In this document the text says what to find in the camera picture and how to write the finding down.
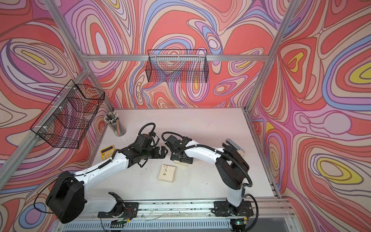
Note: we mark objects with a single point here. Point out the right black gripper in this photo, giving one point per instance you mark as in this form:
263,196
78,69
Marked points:
174,157

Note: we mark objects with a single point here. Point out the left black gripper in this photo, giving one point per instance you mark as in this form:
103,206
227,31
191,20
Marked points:
158,155

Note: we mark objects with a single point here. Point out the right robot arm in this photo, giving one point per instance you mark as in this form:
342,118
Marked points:
231,166

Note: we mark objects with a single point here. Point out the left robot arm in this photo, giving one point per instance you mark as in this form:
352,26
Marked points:
68,198

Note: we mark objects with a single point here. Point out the yellow calculator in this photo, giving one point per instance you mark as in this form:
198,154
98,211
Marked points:
107,153

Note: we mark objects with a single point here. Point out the metal pen cup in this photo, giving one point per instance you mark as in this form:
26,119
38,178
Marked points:
113,121

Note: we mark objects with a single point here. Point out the grey stapler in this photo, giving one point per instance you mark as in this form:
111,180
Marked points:
237,147

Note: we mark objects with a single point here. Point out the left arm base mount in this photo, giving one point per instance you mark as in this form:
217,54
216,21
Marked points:
126,210

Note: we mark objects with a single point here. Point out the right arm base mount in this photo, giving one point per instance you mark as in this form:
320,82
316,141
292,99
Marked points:
225,209

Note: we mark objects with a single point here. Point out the black wire basket left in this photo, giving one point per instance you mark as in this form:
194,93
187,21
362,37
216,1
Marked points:
71,118

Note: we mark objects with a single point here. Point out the black wire basket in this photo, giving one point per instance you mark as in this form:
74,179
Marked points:
71,118
177,66

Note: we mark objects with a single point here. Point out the black wire basket back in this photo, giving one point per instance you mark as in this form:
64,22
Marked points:
177,66

